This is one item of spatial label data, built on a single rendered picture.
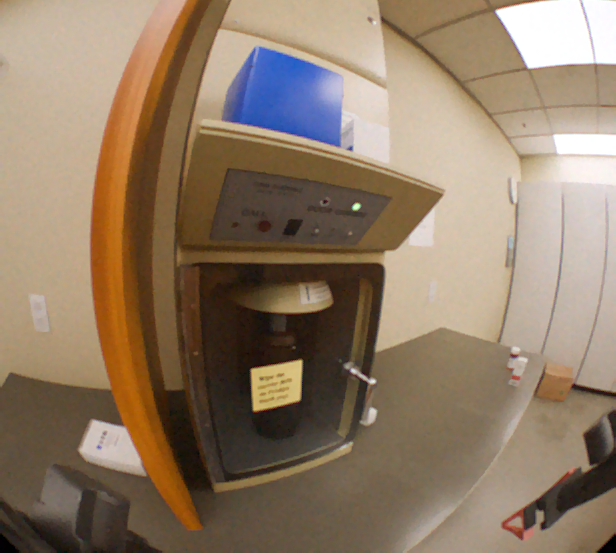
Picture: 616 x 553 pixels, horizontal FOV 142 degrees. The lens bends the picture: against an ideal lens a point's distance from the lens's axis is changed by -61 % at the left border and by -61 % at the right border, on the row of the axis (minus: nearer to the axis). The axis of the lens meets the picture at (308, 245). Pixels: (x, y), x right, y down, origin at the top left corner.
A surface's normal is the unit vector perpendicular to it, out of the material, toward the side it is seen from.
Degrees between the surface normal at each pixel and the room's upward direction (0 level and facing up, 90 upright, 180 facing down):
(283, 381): 90
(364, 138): 90
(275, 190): 135
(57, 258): 90
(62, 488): 25
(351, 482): 0
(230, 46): 90
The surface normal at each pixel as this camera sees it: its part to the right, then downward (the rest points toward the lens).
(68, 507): 0.07, -0.88
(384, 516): 0.07, -1.00
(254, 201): 0.32, 0.76
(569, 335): -0.86, -0.03
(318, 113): 0.51, 0.08
